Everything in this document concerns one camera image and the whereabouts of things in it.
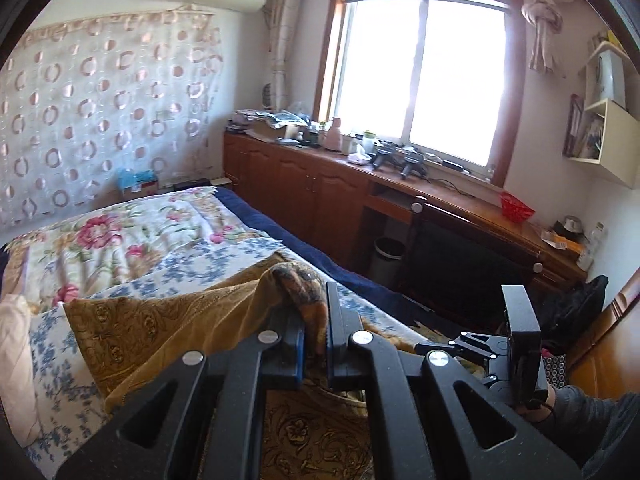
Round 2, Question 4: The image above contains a cloth wrapped pipe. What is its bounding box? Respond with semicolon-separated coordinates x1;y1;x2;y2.
267;0;304;113

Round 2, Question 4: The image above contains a tied window curtain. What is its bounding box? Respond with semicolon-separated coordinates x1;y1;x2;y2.
520;0;577;77

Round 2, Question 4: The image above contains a red basket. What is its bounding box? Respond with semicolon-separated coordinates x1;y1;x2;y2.
500;191;535;224

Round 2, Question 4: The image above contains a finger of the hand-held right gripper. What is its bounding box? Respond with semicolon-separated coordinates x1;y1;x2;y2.
415;332;507;362
482;361;513;401

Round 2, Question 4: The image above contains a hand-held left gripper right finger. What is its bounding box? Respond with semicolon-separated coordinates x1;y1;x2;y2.
325;281;583;480

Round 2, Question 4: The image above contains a pale pink bottle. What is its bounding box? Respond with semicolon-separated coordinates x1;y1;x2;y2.
325;116;344;151

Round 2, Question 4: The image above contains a cream wall shelf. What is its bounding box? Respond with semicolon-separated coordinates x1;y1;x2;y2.
562;42;640;189

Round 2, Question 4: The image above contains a black cable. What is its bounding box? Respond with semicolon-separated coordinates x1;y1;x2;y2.
425;176;502;197

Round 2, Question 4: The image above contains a cardboard box with blue cloth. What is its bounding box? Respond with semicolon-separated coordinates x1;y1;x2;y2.
117;167;160;199

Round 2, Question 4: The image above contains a black hand-held device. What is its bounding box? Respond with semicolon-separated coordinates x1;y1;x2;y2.
400;147;429;181
372;142;401;171

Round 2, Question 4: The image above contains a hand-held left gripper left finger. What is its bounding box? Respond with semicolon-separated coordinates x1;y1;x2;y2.
57;305;307;480

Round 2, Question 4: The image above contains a pale pink garment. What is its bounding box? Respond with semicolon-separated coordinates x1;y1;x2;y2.
0;294;41;443

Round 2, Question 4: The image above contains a white trash can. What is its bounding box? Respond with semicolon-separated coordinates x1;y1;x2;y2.
369;236;407;289

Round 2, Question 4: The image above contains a black backpack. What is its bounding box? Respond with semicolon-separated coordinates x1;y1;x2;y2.
537;274;610;347

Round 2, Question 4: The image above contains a blue floral white cloth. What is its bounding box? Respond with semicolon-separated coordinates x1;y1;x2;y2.
20;236;416;466

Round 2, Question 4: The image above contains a gold patterned garment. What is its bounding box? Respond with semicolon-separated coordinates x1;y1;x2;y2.
64;260;481;480

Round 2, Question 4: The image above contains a clear plastic bottle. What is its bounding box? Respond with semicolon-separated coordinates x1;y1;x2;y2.
577;222;604;269

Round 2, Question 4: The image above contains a dotted fabric bag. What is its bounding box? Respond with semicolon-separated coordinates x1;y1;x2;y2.
541;352;569;387

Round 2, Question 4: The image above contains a person's right forearm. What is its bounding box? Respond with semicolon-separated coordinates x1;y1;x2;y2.
517;384;640;480

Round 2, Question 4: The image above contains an orange box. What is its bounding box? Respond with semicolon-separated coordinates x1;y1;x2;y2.
542;230;584;252

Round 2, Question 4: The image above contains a black chair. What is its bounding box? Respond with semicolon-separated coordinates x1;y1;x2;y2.
400;200;544;327

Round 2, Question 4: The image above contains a floral quilt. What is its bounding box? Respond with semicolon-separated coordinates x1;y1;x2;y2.
7;186;281;311

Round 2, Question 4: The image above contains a long wooden cabinet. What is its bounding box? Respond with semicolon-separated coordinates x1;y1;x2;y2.
222;130;591;306

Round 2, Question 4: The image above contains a wooden framed window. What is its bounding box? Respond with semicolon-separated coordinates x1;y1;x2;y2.
315;0;526;186

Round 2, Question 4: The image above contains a circle patterned wall curtain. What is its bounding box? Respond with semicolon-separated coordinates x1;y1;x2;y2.
0;5;223;231

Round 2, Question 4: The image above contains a flat cardboard box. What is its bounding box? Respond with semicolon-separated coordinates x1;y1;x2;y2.
247;120;301;144

